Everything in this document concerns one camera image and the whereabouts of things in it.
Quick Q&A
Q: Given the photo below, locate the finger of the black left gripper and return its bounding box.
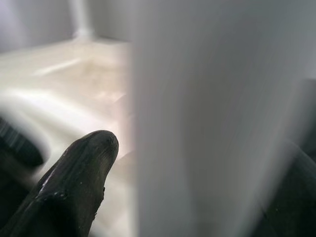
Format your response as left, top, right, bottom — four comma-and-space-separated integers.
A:
0, 116, 44, 168

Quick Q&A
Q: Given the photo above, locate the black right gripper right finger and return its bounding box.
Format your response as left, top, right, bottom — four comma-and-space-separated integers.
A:
256, 140, 316, 237

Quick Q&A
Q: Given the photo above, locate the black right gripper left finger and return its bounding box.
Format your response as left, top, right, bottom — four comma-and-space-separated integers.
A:
0, 130, 119, 237

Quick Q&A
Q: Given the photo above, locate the white plastic children table top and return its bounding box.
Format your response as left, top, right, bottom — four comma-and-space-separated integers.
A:
0, 39, 135, 237

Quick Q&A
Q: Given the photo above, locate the white plastic screw-in table leg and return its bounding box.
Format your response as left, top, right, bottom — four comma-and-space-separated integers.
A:
70, 0, 96, 40
128, 0, 316, 237

